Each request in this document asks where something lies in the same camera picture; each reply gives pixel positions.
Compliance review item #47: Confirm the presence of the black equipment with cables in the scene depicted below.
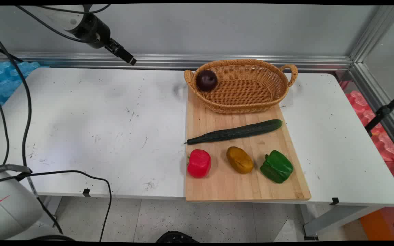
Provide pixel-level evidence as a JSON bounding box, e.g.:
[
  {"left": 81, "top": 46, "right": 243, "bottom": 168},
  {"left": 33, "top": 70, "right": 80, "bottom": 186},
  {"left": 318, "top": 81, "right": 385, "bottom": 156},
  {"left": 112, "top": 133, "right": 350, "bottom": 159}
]
[{"left": 156, "top": 231, "right": 199, "bottom": 243}]

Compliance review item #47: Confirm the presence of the woven wicker basket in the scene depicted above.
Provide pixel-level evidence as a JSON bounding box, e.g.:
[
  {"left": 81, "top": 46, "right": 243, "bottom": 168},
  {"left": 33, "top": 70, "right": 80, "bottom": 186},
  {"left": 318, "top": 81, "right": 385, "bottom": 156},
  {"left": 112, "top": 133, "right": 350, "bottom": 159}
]
[{"left": 184, "top": 59, "right": 299, "bottom": 114}]

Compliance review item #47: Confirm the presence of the red foam sheet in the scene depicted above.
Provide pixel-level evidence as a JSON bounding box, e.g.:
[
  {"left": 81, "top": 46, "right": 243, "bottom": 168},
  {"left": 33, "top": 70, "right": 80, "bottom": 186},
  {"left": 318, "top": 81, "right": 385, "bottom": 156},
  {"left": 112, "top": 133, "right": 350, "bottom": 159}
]
[{"left": 341, "top": 80, "right": 394, "bottom": 192}]

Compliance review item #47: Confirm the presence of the dark purple plum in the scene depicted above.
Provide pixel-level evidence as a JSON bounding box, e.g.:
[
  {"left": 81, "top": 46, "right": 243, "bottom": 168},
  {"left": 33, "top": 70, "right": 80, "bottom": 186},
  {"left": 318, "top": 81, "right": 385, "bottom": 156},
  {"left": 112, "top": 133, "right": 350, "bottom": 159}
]
[{"left": 196, "top": 70, "right": 218, "bottom": 92}]

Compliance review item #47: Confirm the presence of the dark green cucumber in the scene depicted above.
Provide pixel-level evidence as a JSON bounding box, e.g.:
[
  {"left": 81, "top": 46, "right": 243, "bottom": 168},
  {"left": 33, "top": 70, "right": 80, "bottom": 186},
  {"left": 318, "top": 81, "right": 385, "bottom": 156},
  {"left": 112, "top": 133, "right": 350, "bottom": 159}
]
[{"left": 184, "top": 119, "right": 283, "bottom": 145}]

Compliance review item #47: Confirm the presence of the aluminium corner frame post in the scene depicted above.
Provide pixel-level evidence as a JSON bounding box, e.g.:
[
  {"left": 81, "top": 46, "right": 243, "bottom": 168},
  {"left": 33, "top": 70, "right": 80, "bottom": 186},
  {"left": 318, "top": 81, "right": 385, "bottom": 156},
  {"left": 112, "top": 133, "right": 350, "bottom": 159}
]
[{"left": 349, "top": 5, "right": 394, "bottom": 158}]

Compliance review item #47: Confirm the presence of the blue foam sheet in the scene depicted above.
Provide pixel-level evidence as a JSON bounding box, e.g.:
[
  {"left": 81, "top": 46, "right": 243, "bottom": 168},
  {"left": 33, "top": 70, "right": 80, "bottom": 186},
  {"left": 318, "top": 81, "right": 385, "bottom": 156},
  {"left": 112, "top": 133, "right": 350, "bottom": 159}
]
[{"left": 0, "top": 61, "right": 41, "bottom": 120}]

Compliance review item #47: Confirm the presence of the green bell pepper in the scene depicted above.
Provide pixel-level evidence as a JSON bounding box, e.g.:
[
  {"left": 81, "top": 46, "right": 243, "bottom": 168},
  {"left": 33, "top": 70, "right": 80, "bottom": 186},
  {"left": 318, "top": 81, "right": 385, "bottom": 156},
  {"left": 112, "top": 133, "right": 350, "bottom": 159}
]
[{"left": 260, "top": 150, "right": 294, "bottom": 184}]

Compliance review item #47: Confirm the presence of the horizontal aluminium frame rail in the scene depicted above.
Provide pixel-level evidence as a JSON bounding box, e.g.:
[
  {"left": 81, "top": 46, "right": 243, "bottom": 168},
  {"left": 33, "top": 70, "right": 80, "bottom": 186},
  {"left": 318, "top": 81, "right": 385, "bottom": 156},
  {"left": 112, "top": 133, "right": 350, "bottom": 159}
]
[{"left": 0, "top": 51, "right": 355, "bottom": 72}]

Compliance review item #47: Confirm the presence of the grey table leg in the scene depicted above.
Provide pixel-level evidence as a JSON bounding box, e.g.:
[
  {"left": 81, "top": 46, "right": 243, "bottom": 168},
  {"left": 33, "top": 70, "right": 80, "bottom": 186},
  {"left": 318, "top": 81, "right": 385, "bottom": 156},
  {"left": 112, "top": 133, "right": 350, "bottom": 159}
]
[{"left": 300, "top": 203, "right": 385, "bottom": 240}]

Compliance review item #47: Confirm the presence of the wooden cutting board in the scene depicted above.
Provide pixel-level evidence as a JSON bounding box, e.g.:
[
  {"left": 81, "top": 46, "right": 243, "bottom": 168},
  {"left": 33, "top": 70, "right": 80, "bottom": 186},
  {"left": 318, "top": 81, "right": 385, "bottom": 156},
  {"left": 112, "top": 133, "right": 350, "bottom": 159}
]
[{"left": 184, "top": 87, "right": 312, "bottom": 202}]

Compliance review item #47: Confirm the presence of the black tripod stand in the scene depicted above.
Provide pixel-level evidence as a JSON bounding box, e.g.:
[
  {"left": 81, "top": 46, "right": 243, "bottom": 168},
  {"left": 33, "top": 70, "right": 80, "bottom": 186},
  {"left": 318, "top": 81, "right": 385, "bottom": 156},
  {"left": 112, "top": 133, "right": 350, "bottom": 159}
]
[{"left": 365, "top": 88, "right": 394, "bottom": 134}]

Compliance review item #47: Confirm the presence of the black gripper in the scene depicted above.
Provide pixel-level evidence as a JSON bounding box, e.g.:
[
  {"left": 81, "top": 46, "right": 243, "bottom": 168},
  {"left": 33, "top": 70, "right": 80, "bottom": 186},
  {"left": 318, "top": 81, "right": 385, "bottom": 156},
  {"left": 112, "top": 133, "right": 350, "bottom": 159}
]
[{"left": 70, "top": 14, "right": 137, "bottom": 66}]

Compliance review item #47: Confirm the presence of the yellow-brown potato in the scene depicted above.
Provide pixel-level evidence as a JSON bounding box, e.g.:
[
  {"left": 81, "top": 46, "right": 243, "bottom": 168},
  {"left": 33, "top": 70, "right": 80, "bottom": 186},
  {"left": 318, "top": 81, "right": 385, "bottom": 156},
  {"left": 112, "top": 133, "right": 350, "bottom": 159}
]
[{"left": 226, "top": 146, "right": 254, "bottom": 175}]

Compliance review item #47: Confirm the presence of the red bell pepper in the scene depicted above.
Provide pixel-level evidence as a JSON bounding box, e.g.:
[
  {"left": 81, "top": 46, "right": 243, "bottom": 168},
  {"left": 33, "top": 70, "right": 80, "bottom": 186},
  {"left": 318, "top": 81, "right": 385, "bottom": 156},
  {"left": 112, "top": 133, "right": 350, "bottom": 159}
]
[{"left": 187, "top": 149, "right": 212, "bottom": 178}]

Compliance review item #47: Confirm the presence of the grey strap on arm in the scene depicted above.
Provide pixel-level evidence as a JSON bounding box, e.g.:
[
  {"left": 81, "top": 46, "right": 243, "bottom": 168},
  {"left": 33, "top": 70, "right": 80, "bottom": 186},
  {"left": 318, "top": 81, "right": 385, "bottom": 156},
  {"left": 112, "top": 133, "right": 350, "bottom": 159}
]
[{"left": 0, "top": 164, "right": 32, "bottom": 181}]

